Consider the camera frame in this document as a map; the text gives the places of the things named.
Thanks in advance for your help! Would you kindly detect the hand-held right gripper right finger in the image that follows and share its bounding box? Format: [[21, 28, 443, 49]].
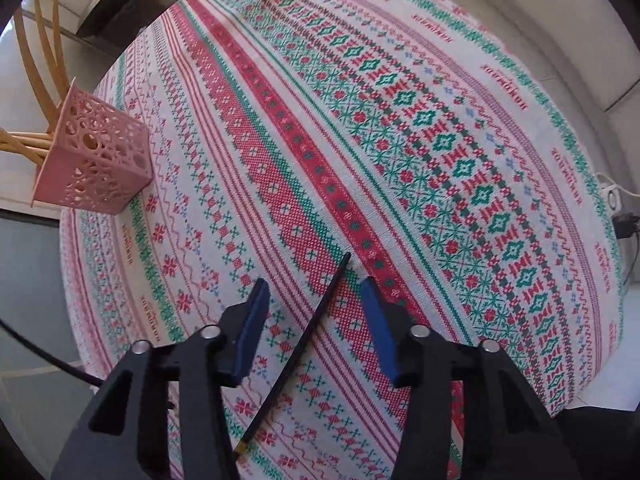
[[359, 276, 582, 480]]

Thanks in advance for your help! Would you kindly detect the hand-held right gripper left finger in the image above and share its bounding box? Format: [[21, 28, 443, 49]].
[[50, 278, 272, 480]]

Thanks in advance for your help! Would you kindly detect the black chopstick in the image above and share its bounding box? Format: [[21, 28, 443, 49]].
[[235, 252, 352, 461]]

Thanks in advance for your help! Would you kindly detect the pink perforated utensil holder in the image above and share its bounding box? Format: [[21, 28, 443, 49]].
[[31, 77, 155, 217]]

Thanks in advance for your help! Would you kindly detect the red green patterned tablecloth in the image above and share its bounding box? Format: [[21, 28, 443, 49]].
[[57, 0, 627, 480]]

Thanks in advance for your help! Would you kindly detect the white power strip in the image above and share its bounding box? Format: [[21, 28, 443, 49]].
[[594, 172, 627, 227]]

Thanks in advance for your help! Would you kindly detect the black power adapter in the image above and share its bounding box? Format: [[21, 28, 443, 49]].
[[615, 212, 640, 239]]

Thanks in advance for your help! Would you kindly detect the thin black cable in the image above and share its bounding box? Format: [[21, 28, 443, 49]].
[[0, 319, 107, 387]]

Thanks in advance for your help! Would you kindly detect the black power cable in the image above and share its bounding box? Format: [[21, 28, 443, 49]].
[[620, 235, 640, 293]]

